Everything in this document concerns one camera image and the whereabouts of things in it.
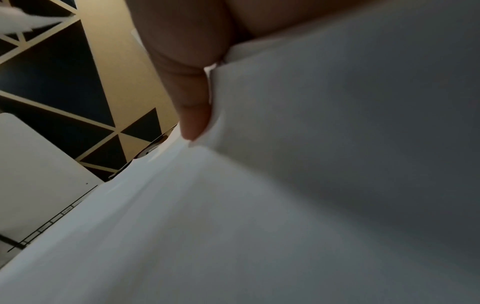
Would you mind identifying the person's right hand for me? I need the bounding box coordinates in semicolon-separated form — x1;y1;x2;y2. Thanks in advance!
126;0;366;141

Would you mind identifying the white fluffy cloth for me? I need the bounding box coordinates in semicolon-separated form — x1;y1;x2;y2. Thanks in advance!
0;5;72;36

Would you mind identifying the white table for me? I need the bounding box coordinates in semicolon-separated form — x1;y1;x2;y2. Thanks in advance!
0;112;104;269

